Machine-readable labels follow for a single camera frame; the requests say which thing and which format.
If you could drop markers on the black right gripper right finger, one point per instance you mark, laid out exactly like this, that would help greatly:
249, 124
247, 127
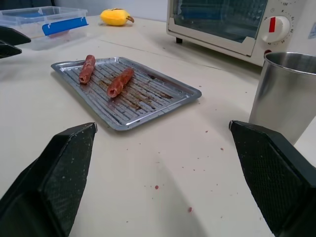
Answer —
271, 177

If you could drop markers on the stainless steel cup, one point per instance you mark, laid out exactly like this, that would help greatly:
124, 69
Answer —
284, 95

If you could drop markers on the yellow toy fruit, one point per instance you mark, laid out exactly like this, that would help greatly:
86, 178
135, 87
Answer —
114, 17

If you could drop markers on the red sausage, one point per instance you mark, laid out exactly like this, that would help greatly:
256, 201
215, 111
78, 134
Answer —
120, 82
87, 69

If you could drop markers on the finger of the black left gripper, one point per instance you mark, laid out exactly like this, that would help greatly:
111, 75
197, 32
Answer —
8, 51
13, 35

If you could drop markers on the cream toaster oven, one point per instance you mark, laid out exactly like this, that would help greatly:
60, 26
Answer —
237, 27

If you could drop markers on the ribbed metal baking tray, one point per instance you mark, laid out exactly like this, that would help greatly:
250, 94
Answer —
128, 92

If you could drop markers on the clear plastic storage box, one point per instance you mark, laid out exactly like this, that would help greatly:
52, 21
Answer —
43, 23

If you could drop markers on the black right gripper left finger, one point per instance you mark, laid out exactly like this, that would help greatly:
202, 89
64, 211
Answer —
51, 182

